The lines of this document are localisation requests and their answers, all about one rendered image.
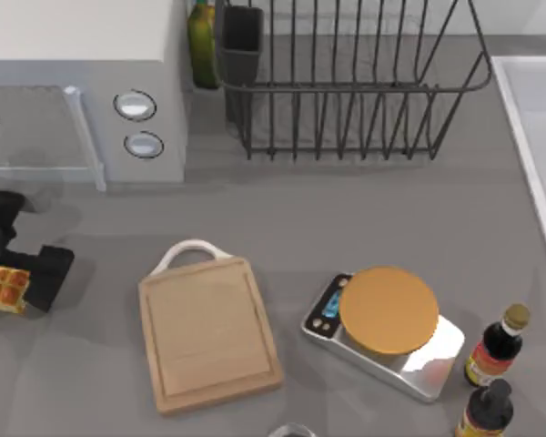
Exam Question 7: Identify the orange waffle bread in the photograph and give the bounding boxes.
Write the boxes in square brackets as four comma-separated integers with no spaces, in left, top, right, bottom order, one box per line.
[0,265,32,316]

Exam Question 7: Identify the glass microwave door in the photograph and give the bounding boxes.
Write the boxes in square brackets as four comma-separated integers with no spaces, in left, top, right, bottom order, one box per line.
[0,85,96,183]

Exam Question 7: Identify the small round microwave knob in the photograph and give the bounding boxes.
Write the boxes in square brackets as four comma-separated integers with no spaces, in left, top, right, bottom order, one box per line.
[123,130,166,160]

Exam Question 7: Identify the large round microwave knob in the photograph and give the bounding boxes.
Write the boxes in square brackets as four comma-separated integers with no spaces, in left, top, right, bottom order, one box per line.
[113,89,158,123]

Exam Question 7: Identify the pale microwave oven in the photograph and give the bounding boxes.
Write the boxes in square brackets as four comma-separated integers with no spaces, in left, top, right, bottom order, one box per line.
[0,0,188,193]

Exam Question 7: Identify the green bottle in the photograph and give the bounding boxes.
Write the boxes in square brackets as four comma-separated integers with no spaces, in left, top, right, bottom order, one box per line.
[187,0,220,90]

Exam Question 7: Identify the dark grey cutlery holder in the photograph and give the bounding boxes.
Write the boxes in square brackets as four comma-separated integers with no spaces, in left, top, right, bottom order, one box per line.
[220,5,265,88]

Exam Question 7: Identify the silver kitchen scale orange plate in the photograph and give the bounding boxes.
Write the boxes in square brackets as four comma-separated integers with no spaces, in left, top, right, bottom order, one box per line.
[299,265,466,404]

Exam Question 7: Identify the dark bottle gold cap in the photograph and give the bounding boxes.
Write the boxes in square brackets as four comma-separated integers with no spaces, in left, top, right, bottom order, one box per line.
[462,303,531,389]

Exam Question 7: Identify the dark bottle black cap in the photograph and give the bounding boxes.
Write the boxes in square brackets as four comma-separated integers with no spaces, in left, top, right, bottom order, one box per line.
[453,378,515,437]

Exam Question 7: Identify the white sink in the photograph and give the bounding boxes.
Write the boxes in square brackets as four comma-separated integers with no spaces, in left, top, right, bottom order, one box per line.
[490,55,546,304]

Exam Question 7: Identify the pale microwave door handle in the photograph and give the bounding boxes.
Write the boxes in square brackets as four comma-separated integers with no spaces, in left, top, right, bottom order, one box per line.
[62,85,107,193]

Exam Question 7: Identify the wooden cutting board white handle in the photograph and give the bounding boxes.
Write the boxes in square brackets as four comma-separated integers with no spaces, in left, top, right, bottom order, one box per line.
[137,239,286,416]

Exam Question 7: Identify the dark grey wire dish rack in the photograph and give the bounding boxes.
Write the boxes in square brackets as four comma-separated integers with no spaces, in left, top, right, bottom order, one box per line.
[213,0,493,162]

